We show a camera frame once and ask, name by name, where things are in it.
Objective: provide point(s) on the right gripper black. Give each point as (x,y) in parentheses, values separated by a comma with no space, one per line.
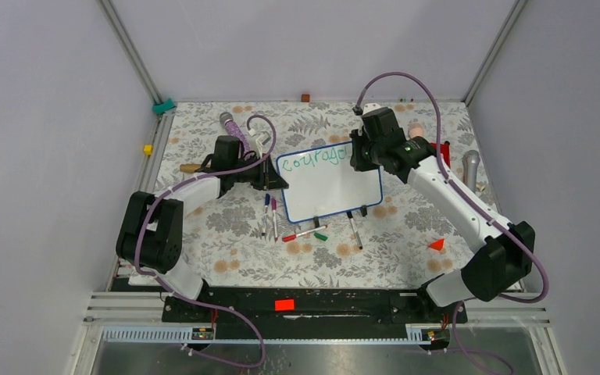
(356,161)

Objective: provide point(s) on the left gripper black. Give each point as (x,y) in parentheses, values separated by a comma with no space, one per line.
(267,177)

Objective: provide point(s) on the blue framed whiteboard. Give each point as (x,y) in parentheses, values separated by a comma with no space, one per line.
(321,182)

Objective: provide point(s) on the green marker cap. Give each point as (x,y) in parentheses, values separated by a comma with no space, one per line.
(320,236)

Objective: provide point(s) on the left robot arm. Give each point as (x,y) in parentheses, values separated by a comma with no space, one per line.
(151,234)

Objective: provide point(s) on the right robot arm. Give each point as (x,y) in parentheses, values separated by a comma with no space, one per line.
(500,248)

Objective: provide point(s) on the blue whiteboard marker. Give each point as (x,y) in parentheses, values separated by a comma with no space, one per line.
(265,213)

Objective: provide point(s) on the purple whiteboard marker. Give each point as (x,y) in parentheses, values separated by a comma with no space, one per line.
(274,219)

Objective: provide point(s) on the red whiteboard marker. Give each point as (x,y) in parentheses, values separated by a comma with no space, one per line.
(292,237)

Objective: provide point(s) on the black whiteboard marker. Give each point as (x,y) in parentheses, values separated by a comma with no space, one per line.
(355,229)

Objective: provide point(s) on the pink toy microphone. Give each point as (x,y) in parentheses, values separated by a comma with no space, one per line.
(416,130)

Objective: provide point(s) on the red box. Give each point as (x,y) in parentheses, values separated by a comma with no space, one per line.
(444,148)

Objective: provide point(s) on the floral table mat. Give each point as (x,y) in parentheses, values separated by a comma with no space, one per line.
(222,240)

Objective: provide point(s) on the purple glitter toy microphone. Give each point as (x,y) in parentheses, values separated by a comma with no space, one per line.
(227,121)

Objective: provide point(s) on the tan toy microphone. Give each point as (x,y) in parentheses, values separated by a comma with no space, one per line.
(189,168)

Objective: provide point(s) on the silver toy microphone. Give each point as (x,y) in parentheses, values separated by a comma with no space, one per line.
(470,164)

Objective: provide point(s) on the red triangular block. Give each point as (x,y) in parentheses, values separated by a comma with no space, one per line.
(437,245)

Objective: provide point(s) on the red tape label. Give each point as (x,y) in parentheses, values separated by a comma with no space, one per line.
(284,305)

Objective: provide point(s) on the teal corner block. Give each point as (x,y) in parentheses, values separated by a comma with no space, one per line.
(163,107)

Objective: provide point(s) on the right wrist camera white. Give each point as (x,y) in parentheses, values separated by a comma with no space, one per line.
(369,107)

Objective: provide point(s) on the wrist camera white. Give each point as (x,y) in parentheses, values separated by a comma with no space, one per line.
(369,107)
(262,139)

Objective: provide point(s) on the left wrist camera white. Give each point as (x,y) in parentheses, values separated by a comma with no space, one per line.
(262,139)

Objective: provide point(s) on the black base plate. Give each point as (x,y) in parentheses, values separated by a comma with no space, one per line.
(238,312)

